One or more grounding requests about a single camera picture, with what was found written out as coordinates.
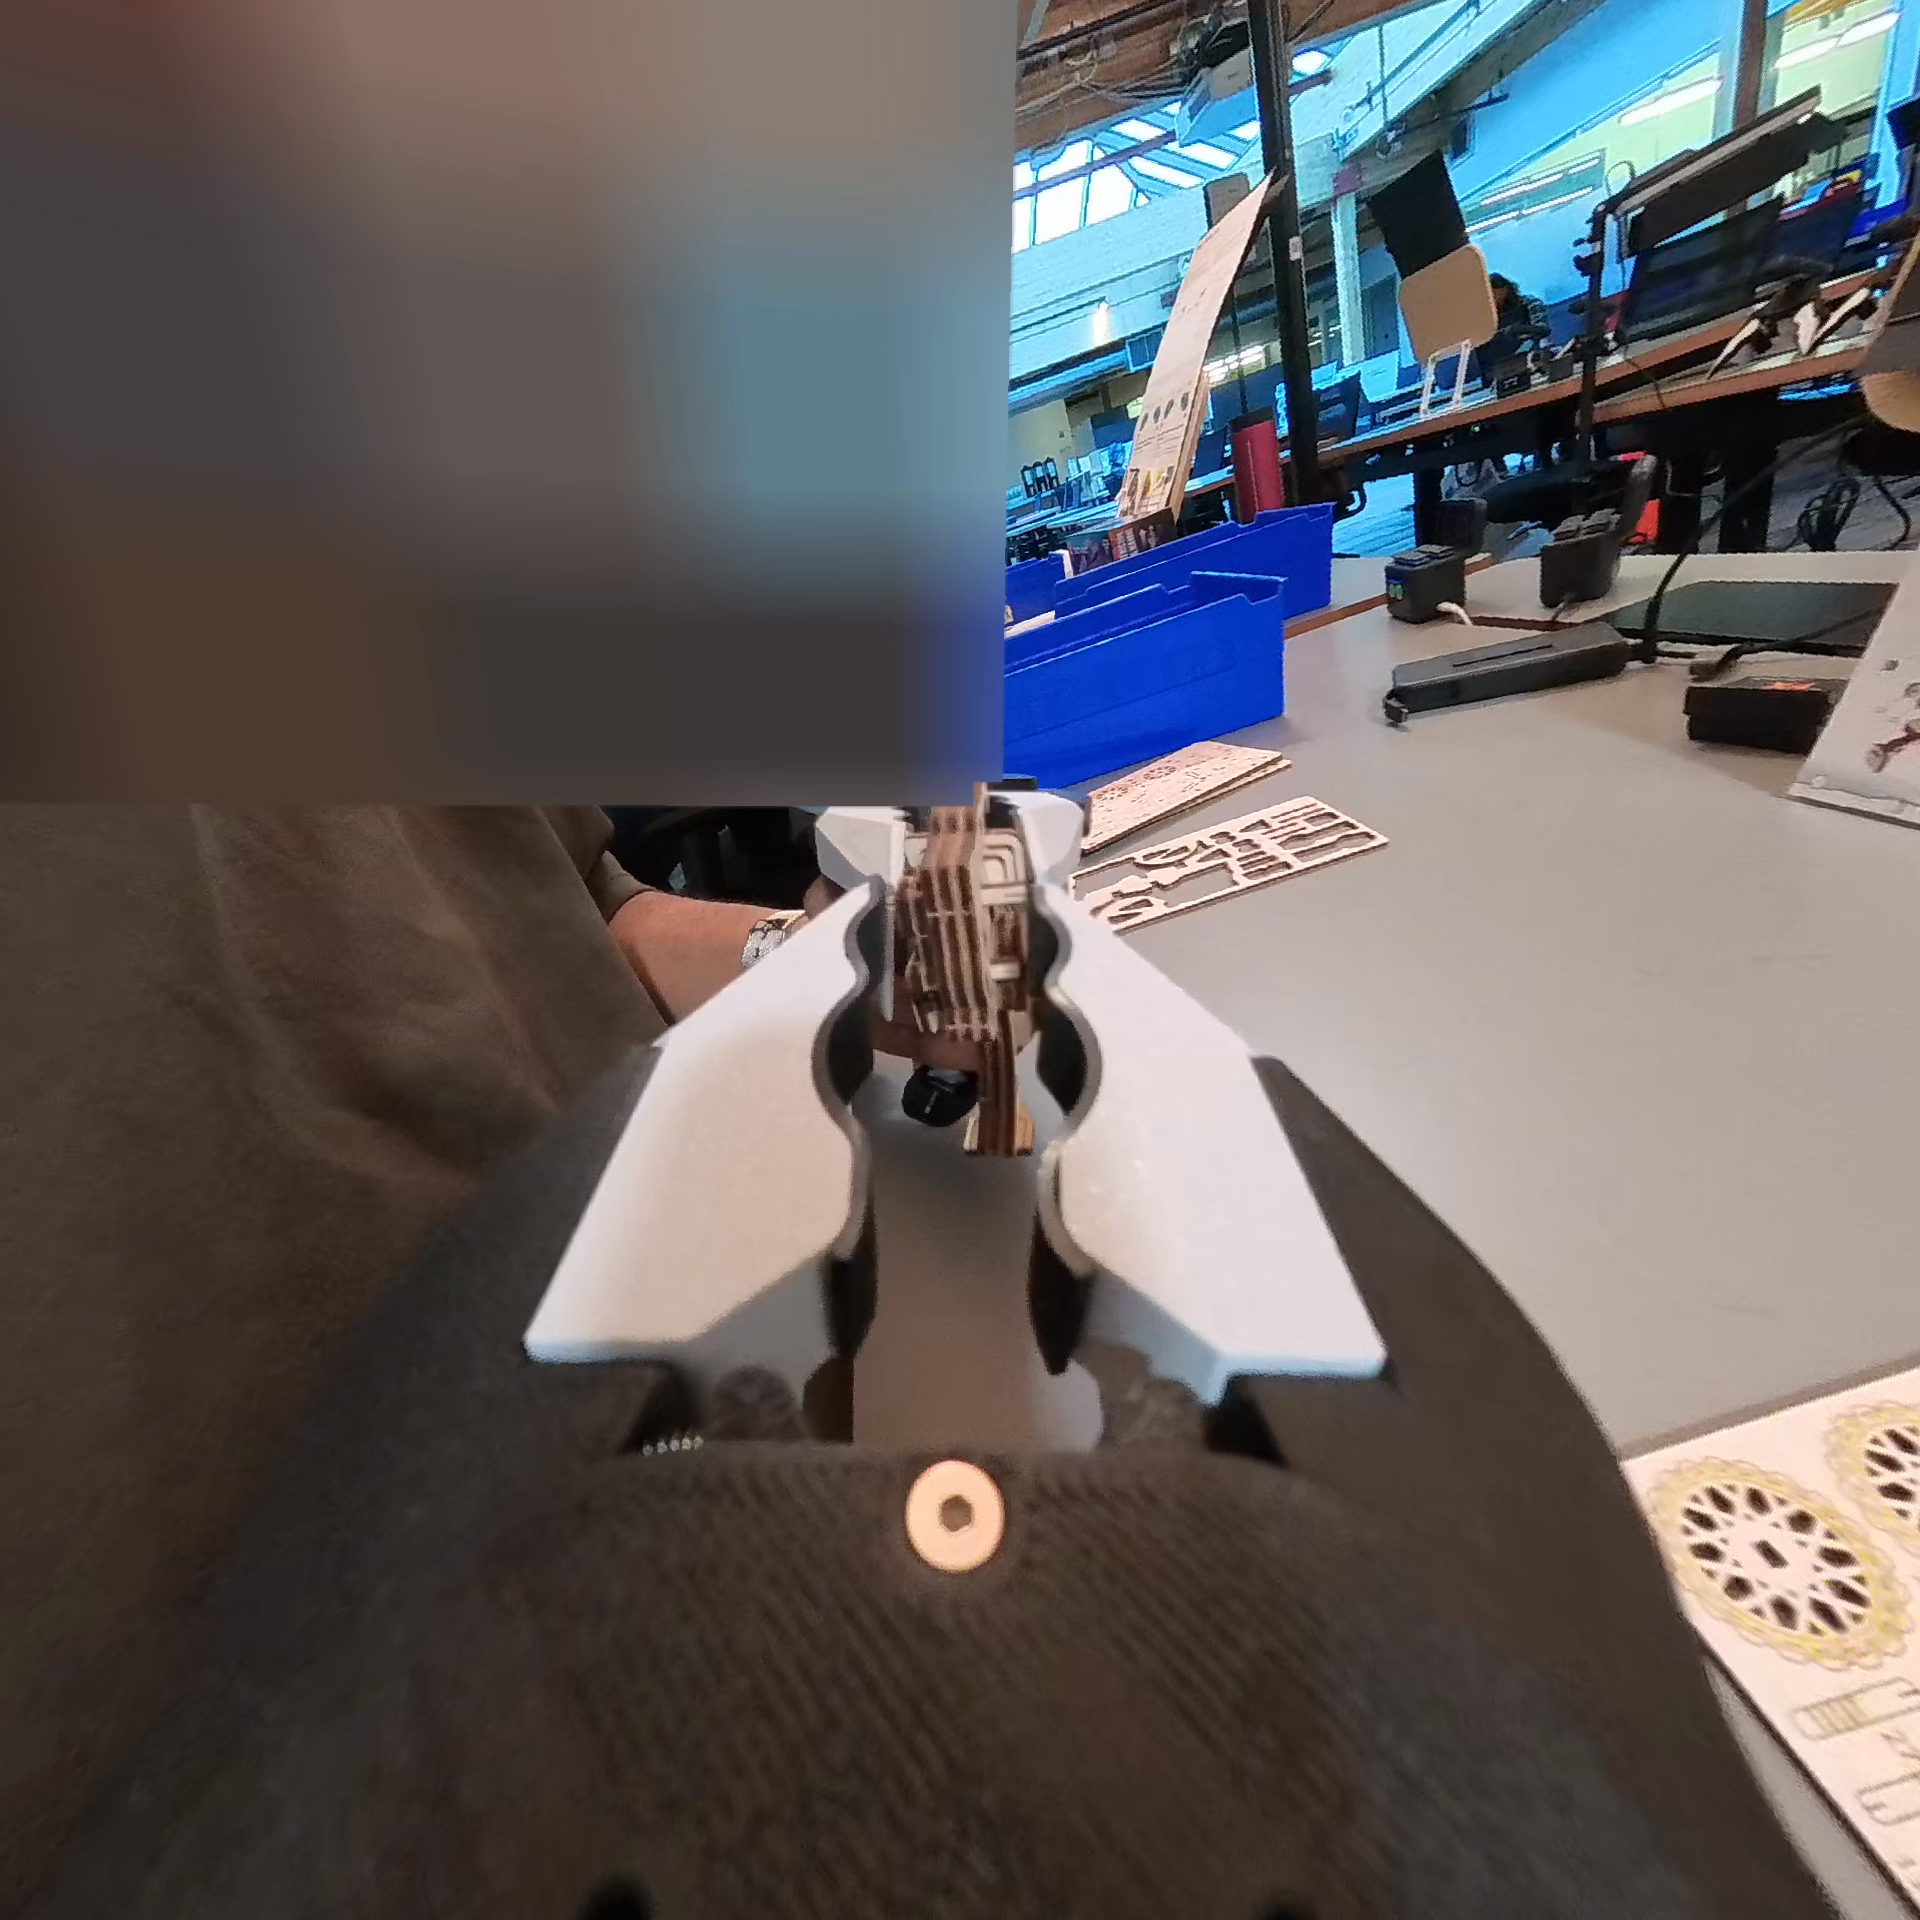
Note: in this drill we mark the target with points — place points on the person's left hand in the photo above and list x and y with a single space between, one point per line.
820 901

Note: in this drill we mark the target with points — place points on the person's left forearm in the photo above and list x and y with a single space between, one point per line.
675 945

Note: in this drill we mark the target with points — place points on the red bottle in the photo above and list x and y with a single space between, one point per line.
1257 465

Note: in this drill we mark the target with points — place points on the slotted wooden puzzle sheet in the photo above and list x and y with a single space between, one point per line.
1357 845

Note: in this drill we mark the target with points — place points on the tan instruction board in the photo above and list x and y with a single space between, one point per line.
1201 347

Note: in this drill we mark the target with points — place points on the wooden model assembly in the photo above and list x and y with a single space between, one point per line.
961 960

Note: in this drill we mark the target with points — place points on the black pole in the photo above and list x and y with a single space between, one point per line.
1283 301

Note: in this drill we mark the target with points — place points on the small black box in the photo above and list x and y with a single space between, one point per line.
1763 717

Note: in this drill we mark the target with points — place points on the instruction booklet on stand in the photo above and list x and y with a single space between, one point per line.
1874 734

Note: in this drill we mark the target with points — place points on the white stand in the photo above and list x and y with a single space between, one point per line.
1449 379

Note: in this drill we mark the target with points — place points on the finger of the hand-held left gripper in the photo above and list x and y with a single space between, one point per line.
855 839
1058 839

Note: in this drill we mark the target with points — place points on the brown background desk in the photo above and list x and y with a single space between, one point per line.
1499 405

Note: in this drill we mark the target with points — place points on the black tablet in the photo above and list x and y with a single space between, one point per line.
1755 616

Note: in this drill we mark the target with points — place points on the black monitor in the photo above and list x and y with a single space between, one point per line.
1703 277

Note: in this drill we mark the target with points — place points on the wooden puzzle sheet with wheels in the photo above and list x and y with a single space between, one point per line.
1770 1695

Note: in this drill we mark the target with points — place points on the black and tan panel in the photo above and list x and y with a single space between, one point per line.
1433 254

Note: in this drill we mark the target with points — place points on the grey desk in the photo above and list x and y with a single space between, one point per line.
1499 1051

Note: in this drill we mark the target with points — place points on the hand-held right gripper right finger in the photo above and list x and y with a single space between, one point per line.
1201 1201

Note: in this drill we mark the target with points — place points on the blue plastic bin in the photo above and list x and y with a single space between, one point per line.
1154 691
1276 548

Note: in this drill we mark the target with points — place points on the black power bank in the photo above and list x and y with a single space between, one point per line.
1516 662

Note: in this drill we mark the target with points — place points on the person's brown shirt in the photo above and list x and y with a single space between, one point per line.
224 1276

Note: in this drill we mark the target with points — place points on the engraved wooden puzzle sheet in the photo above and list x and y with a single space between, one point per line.
1184 787

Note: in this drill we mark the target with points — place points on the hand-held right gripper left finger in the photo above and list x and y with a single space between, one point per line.
704 1201

